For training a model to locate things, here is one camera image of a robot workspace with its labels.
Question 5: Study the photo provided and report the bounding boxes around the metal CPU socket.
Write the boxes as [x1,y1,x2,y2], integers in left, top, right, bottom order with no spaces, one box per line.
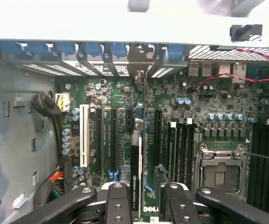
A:
[193,142,249,203]

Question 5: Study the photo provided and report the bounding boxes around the black long expansion slot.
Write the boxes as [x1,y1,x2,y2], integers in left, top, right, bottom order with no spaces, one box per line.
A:
[110,107,119,175]
[95,107,103,176]
[153,109,163,168]

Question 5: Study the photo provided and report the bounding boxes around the white expansion slot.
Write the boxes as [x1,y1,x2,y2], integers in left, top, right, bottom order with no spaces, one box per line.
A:
[79,104,90,168]

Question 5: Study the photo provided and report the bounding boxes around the blue expansion slot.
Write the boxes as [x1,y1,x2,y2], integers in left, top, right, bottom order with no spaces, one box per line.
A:
[142,171,154,196]

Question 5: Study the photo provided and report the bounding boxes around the open black PC case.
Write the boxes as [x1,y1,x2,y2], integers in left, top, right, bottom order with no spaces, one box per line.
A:
[0,0,269,224]

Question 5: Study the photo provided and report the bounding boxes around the black short expansion slot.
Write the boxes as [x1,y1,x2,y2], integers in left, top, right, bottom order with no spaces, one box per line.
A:
[125,108,133,130]

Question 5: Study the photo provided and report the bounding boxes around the white power connector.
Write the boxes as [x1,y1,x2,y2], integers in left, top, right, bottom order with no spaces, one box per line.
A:
[54,93,70,113]

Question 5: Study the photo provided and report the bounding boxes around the green motherboard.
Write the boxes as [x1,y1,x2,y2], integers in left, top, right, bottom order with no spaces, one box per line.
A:
[55,60,269,224]

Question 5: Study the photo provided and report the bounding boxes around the multicolour power wires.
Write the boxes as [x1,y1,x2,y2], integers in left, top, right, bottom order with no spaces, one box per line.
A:
[35,164,66,208]

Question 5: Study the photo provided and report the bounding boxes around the black sleeved power cable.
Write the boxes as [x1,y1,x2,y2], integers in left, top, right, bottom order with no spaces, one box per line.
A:
[32,93,72,194]

